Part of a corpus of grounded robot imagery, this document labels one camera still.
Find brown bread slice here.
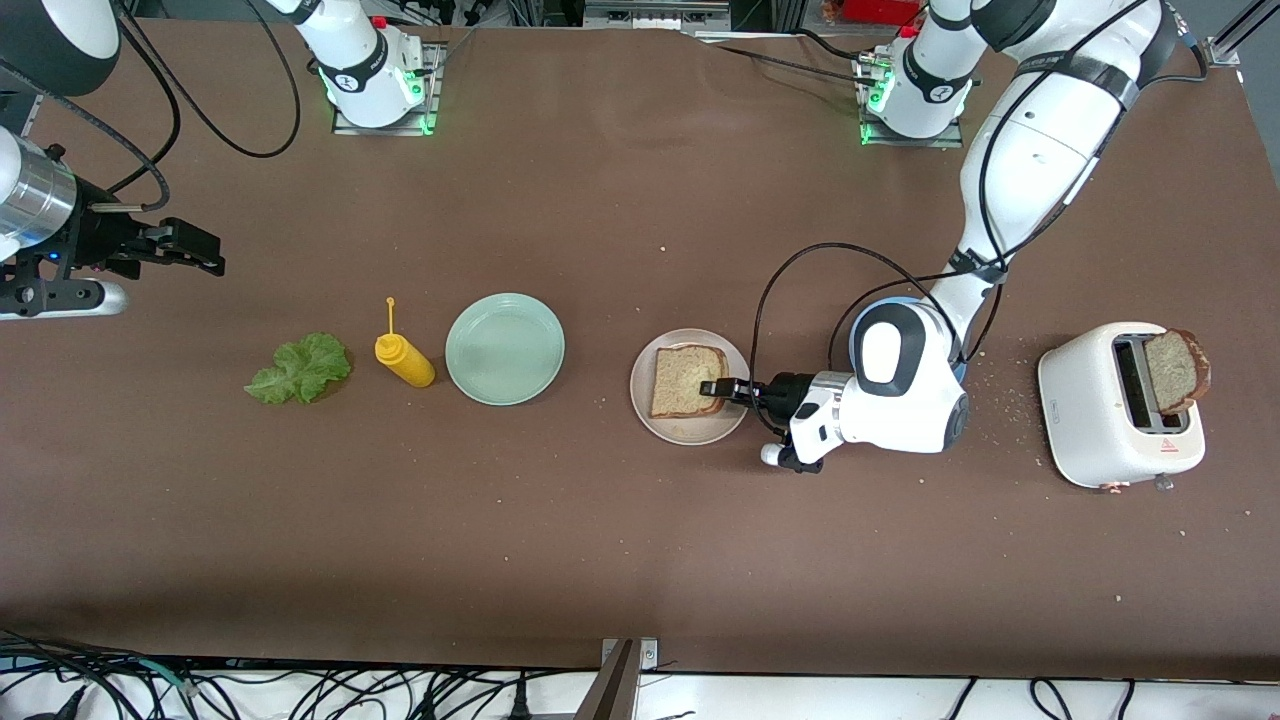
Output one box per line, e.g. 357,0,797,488
650,344,729,420
1143,329,1212,416

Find beige plate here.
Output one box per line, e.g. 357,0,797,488
629,328,753,447

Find green lettuce leaf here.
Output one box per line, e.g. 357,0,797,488
244,332,354,407

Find yellow mustard squeeze bottle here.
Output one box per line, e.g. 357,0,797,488
374,296,437,389

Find blue plate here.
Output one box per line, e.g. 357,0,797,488
848,296,969,401

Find pale green plate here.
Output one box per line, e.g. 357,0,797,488
445,292,566,407

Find white toaster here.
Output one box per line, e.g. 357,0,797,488
1037,321,1207,493

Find grey metal beam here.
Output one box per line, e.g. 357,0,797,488
573,640,641,720

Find red box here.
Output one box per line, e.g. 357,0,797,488
822,0,921,26

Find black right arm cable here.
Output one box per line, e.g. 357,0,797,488
0,0,302,213

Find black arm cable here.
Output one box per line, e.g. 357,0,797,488
0,0,302,213
748,0,1211,436

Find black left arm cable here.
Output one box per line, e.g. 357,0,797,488
748,0,1211,436

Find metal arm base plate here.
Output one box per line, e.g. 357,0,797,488
332,40,443,136
860,55,964,149

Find silver corner bracket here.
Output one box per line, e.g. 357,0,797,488
600,638,659,673

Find thin black table cable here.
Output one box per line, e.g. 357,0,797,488
690,28,881,86

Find grey metal frame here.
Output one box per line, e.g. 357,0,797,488
583,0,733,33

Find tangled black floor cables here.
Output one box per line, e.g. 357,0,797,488
0,628,561,720

